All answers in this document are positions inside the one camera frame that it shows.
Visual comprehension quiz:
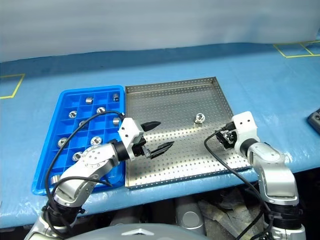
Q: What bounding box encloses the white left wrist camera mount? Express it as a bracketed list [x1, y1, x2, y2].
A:
[117, 117, 146, 161]

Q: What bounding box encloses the blue plastic table cover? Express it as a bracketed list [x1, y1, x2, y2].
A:
[0, 39, 320, 230]

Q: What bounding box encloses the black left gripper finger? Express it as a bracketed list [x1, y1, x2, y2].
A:
[140, 121, 162, 132]
[147, 141, 175, 160]

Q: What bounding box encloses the perforated metal tray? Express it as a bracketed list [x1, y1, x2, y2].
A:
[123, 76, 254, 189]

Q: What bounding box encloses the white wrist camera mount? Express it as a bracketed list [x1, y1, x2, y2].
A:
[231, 111, 259, 151]
[117, 117, 146, 161]

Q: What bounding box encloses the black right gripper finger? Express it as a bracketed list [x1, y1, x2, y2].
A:
[219, 140, 238, 151]
[216, 129, 230, 146]

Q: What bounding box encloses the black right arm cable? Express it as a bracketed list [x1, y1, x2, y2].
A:
[203, 123, 274, 240]

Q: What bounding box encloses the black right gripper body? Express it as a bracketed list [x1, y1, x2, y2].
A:
[223, 121, 238, 151]

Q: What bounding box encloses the black remote controller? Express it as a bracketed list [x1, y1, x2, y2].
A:
[306, 107, 320, 131]

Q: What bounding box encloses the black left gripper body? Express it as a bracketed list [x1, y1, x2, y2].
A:
[131, 135, 153, 159]

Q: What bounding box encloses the grey robot torso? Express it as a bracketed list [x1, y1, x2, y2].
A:
[59, 220, 209, 240]

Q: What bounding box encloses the dark crumpled sheet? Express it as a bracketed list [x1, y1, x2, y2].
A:
[197, 188, 266, 240]

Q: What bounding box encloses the blue compartment tray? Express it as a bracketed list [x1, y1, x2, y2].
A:
[31, 85, 127, 196]

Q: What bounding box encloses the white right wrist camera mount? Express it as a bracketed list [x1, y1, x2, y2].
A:
[231, 111, 259, 151]

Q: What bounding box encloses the grey rounded housing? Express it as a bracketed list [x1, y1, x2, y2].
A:
[174, 195, 207, 236]
[109, 209, 141, 226]

